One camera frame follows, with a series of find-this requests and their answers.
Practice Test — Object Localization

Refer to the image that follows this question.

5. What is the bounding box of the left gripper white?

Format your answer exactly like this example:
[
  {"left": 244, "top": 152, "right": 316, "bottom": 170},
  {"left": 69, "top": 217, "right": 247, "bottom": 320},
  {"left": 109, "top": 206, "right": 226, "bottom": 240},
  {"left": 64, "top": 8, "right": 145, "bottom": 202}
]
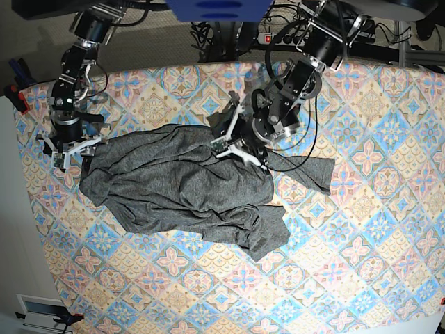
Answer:
[{"left": 207, "top": 90, "right": 268, "bottom": 170}]

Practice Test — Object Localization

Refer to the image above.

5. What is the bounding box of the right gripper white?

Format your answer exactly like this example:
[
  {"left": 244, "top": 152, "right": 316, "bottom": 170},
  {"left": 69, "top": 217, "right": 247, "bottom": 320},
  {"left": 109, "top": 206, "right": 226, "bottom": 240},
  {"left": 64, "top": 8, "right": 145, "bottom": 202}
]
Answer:
[{"left": 36, "top": 123, "right": 111, "bottom": 174}]

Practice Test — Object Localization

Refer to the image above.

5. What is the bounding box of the grey t-shirt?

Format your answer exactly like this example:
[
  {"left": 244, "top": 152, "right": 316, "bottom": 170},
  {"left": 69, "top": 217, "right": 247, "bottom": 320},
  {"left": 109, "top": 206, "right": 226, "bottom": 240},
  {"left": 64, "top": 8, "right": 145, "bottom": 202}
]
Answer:
[{"left": 78, "top": 123, "right": 336, "bottom": 262}]

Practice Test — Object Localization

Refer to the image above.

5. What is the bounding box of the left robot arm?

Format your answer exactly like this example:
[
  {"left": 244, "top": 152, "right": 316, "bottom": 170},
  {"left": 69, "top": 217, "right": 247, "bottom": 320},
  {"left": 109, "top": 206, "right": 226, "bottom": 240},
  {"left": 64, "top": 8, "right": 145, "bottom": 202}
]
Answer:
[{"left": 209, "top": 1, "right": 438, "bottom": 169}]

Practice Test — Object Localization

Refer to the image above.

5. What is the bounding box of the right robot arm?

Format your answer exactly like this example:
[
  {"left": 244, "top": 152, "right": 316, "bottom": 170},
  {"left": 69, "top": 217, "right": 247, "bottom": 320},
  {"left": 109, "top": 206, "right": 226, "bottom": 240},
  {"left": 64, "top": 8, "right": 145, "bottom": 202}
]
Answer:
[{"left": 11, "top": 1, "right": 169, "bottom": 170}]

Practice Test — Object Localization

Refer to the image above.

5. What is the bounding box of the red black table clamp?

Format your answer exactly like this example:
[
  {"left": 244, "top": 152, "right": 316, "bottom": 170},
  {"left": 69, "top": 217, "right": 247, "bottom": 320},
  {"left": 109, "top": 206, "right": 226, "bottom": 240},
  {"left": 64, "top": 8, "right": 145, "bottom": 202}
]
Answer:
[{"left": 3, "top": 84, "right": 29, "bottom": 115}]

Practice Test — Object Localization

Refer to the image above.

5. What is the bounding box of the white power strip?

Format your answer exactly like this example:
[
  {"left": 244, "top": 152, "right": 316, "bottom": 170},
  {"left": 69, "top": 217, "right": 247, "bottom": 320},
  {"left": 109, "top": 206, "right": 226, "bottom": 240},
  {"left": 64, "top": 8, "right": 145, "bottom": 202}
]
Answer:
[{"left": 257, "top": 30, "right": 307, "bottom": 47}]

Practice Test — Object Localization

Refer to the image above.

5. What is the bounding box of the white floor vent box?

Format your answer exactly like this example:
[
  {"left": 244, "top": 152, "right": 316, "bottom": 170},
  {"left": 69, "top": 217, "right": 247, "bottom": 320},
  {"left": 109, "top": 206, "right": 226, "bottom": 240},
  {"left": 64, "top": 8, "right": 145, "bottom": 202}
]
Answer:
[{"left": 15, "top": 294, "right": 69, "bottom": 333}]

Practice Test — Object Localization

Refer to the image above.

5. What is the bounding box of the blue black bottom clamp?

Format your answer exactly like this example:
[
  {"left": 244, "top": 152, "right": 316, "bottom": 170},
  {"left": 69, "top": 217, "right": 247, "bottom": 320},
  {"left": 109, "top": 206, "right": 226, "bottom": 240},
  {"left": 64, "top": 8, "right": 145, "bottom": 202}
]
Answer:
[{"left": 53, "top": 314, "right": 84, "bottom": 333}]

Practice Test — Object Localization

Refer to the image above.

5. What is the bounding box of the patterned tile tablecloth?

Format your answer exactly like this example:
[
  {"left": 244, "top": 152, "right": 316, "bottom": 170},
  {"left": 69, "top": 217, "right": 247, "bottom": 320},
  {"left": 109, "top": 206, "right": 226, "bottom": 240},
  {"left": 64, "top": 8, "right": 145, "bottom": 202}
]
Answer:
[{"left": 14, "top": 63, "right": 444, "bottom": 333}]

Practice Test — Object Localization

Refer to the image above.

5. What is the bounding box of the blue handled clamp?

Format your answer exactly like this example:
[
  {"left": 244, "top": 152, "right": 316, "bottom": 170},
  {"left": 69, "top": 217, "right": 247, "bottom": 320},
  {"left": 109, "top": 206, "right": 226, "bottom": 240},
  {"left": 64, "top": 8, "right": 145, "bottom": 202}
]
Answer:
[{"left": 8, "top": 58, "right": 37, "bottom": 89}]

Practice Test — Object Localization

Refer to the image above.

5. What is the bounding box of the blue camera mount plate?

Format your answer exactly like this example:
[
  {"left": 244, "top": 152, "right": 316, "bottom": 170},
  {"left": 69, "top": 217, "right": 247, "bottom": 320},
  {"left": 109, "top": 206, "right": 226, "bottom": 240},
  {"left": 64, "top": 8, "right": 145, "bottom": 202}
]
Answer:
[{"left": 165, "top": 0, "right": 272, "bottom": 22}]

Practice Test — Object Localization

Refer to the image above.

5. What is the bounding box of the aluminium frame post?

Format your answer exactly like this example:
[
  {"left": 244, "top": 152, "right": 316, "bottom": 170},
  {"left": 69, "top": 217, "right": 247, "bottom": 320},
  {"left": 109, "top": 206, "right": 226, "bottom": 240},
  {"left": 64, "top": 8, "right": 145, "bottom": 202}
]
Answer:
[{"left": 394, "top": 21, "right": 412, "bottom": 67}]

